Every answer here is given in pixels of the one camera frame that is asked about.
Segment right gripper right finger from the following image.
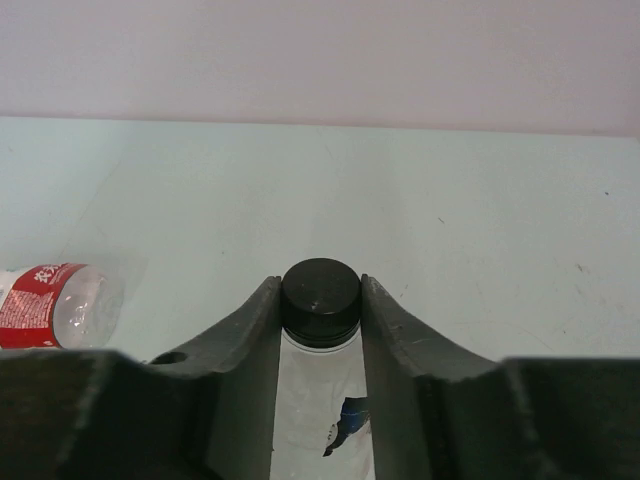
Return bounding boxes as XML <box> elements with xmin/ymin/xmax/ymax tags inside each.
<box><xmin>361</xmin><ymin>276</ymin><xmax>639</xmax><ymax>479</ymax></box>

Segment small clear blue-label bottle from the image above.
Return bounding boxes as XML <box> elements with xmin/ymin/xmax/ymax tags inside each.
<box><xmin>270</xmin><ymin>333</ymin><xmax>375</xmax><ymax>479</ymax></box>

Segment clear red-label bottle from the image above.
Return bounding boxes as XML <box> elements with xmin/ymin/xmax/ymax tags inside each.
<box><xmin>1</xmin><ymin>263</ymin><xmax>124</xmax><ymax>350</ymax></box>

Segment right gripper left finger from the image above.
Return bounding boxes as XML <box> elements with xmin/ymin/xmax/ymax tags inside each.
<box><xmin>1</xmin><ymin>277</ymin><xmax>281</xmax><ymax>479</ymax></box>

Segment black bottle cap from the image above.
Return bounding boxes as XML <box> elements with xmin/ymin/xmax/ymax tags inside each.
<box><xmin>280</xmin><ymin>258</ymin><xmax>362</xmax><ymax>350</ymax></box>

